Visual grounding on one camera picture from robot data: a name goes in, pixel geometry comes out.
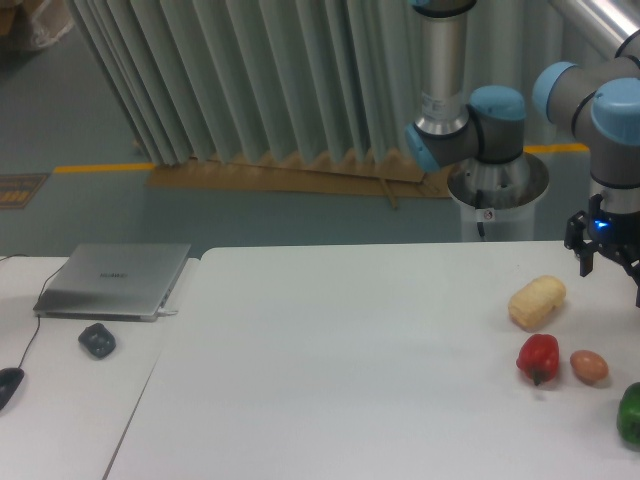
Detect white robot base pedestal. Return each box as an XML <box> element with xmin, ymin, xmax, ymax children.
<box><xmin>447</xmin><ymin>153</ymin><xmax>549</xmax><ymax>242</ymax></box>

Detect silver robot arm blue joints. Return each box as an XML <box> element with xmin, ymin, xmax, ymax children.
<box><xmin>405</xmin><ymin>1</ymin><xmax>639</xmax><ymax>233</ymax></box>

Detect yellow bread loaf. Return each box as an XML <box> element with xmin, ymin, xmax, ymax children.
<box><xmin>507</xmin><ymin>275</ymin><xmax>566</xmax><ymax>331</ymax></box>

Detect red bell pepper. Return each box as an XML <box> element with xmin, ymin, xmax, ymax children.
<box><xmin>516</xmin><ymin>334</ymin><xmax>560</xmax><ymax>386</ymax></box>

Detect silver closed laptop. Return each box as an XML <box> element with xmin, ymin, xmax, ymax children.
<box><xmin>33</xmin><ymin>243</ymin><xmax>190</xmax><ymax>320</ymax></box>

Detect green bell pepper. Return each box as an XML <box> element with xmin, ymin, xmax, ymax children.
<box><xmin>616</xmin><ymin>382</ymin><xmax>640</xmax><ymax>445</ymax></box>

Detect white laptop cable plug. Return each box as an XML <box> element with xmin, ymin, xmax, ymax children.
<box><xmin>156</xmin><ymin>307</ymin><xmax>179</xmax><ymax>317</ymax></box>

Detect small black controller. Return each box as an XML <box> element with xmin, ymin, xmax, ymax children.
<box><xmin>78</xmin><ymin>323</ymin><xmax>117</xmax><ymax>359</ymax></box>

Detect brown egg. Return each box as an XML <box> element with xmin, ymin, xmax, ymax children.
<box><xmin>570</xmin><ymin>350</ymin><xmax>609</xmax><ymax>384</ymax></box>

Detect black mouse cable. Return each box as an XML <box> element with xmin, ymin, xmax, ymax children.
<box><xmin>0</xmin><ymin>255</ymin><xmax>72</xmax><ymax>371</ymax></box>

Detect black computer mouse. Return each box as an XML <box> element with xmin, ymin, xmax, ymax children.
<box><xmin>0</xmin><ymin>367</ymin><xmax>25</xmax><ymax>410</ymax></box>

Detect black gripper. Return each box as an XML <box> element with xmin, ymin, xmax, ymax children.
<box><xmin>564</xmin><ymin>193</ymin><xmax>640</xmax><ymax>307</ymax></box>

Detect grey-green pleated curtain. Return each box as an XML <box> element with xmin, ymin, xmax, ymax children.
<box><xmin>64</xmin><ymin>0</ymin><xmax>566</xmax><ymax>167</ymax></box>

